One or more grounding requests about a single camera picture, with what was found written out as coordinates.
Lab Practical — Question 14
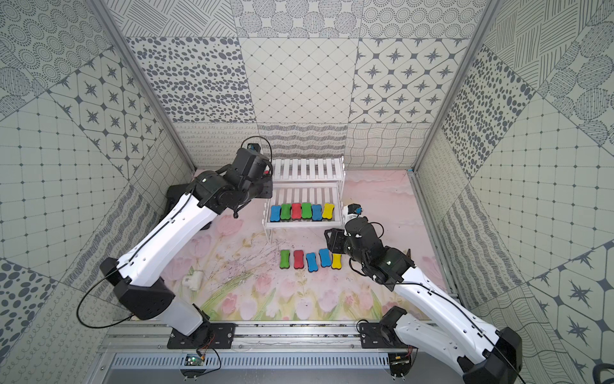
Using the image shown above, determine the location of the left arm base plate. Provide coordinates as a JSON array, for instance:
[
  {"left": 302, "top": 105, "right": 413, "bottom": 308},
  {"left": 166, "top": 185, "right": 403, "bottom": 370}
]
[{"left": 166, "top": 323, "right": 238, "bottom": 350}]

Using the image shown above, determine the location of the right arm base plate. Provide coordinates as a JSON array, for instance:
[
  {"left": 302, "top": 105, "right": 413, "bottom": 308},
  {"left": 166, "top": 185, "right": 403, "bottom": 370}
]
[{"left": 356, "top": 320, "right": 408, "bottom": 349}]

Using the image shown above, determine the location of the right black controller box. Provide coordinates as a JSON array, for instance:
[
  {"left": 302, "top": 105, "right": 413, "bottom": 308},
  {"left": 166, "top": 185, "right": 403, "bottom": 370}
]
[{"left": 388, "top": 354, "right": 413, "bottom": 380}]

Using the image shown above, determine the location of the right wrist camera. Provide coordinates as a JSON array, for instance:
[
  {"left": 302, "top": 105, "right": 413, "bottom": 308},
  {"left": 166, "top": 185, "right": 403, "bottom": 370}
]
[{"left": 342, "top": 203, "right": 362, "bottom": 222}]

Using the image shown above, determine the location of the white wooden slatted shelf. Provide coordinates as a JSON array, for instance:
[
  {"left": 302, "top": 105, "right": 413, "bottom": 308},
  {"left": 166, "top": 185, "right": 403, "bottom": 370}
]
[{"left": 262, "top": 156, "right": 345, "bottom": 241}]

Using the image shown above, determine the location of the black plastic tool case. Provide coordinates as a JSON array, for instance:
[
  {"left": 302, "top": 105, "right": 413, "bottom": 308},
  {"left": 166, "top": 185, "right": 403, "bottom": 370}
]
[{"left": 164, "top": 183, "right": 217, "bottom": 235}]

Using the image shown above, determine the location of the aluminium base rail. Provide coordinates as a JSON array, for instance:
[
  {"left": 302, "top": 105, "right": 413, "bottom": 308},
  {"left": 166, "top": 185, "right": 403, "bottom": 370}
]
[{"left": 95, "top": 319, "right": 481, "bottom": 355}]

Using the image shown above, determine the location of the left green circuit board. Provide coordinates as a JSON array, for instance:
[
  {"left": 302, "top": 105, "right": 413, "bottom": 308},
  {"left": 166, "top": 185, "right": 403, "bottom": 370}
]
[{"left": 180, "top": 355, "right": 206, "bottom": 379}]

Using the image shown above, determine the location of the white perforated cable duct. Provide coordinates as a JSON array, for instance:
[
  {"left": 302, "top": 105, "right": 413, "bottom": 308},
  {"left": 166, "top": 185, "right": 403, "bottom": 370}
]
[{"left": 111, "top": 352, "right": 389, "bottom": 370}]

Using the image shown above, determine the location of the shelf red eraser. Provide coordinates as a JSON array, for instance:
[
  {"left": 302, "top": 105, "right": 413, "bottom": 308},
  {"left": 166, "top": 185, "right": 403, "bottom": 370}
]
[
  {"left": 291, "top": 203, "right": 302, "bottom": 220},
  {"left": 293, "top": 250, "right": 305, "bottom": 270}
]

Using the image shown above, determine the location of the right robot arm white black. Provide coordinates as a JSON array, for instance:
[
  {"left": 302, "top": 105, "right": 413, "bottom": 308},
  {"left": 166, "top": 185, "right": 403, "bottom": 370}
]
[{"left": 324, "top": 217, "right": 523, "bottom": 383}]

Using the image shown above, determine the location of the shelf blue eraser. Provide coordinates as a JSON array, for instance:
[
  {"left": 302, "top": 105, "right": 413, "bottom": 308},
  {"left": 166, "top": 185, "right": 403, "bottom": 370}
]
[
  {"left": 305, "top": 253, "right": 318, "bottom": 273},
  {"left": 270, "top": 205, "right": 281, "bottom": 222},
  {"left": 312, "top": 204, "right": 323, "bottom": 222}
]

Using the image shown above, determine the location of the shelf green eraser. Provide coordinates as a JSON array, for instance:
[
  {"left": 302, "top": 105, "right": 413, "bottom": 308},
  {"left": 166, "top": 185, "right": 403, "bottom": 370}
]
[
  {"left": 279, "top": 250, "right": 290, "bottom": 270},
  {"left": 301, "top": 203, "right": 313, "bottom": 220},
  {"left": 280, "top": 203, "right": 292, "bottom": 222}
]

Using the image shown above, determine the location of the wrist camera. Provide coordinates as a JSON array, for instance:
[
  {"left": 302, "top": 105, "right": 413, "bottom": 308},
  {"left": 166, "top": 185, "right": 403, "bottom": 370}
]
[
  {"left": 342, "top": 203, "right": 362, "bottom": 222},
  {"left": 247, "top": 142, "right": 262, "bottom": 153}
]

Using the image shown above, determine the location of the shelf yellow eraser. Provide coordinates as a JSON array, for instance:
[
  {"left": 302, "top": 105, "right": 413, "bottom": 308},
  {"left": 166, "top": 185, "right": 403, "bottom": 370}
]
[
  {"left": 322, "top": 203, "right": 335, "bottom": 220},
  {"left": 331, "top": 254, "right": 342, "bottom": 270}
]

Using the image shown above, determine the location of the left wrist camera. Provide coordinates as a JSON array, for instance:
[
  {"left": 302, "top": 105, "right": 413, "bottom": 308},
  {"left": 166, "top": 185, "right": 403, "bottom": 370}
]
[{"left": 247, "top": 142, "right": 262, "bottom": 153}]

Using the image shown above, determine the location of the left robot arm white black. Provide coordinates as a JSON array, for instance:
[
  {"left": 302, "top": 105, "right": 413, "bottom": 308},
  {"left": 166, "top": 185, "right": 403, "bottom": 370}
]
[{"left": 100, "top": 147, "right": 273, "bottom": 338}]

